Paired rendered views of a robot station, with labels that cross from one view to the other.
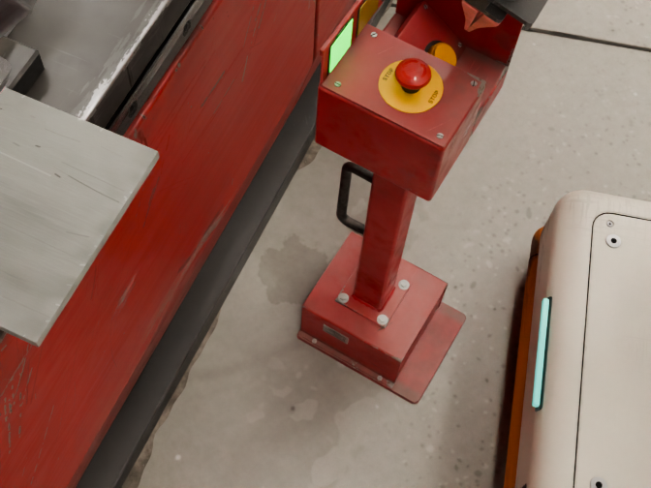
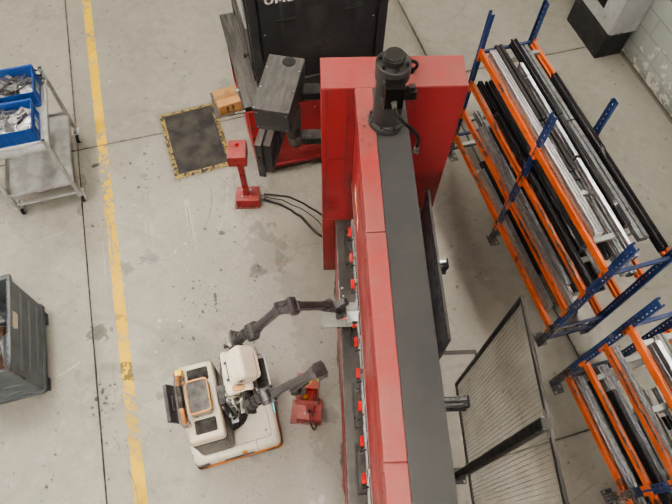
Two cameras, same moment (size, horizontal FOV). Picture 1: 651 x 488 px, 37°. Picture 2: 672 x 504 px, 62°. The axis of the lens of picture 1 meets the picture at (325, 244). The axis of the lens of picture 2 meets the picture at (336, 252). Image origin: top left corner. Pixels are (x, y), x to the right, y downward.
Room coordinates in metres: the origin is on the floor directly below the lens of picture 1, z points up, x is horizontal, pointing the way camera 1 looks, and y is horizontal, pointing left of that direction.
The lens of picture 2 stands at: (1.70, -0.34, 4.64)
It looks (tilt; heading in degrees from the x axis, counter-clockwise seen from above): 62 degrees down; 156
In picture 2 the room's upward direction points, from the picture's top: 2 degrees clockwise
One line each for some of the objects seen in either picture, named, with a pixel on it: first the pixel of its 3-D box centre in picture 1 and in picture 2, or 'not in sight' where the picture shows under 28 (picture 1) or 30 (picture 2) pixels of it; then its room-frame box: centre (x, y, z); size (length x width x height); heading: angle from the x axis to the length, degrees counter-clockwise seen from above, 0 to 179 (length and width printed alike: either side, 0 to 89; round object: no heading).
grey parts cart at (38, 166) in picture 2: not in sight; (31, 144); (-2.49, -1.66, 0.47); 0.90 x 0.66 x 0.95; 174
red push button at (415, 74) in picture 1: (412, 79); not in sight; (0.66, -0.08, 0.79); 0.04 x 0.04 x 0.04
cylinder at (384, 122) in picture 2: not in sight; (396, 99); (-0.04, 0.73, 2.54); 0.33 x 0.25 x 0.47; 160
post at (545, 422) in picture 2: not in sight; (490, 456); (1.59, 0.80, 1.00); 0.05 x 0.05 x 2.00; 70
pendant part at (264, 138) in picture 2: not in sight; (271, 138); (-0.95, 0.28, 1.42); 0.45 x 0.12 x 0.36; 148
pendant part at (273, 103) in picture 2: not in sight; (283, 125); (-0.95, 0.38, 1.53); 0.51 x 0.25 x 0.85; 148
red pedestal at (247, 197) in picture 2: not in sight; (242, 175); (-1.46, 0.08, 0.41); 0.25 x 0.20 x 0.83; 70
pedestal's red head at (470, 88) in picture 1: (418, 70); (307, 388); (0.70, -0.09, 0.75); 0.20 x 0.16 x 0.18; 154
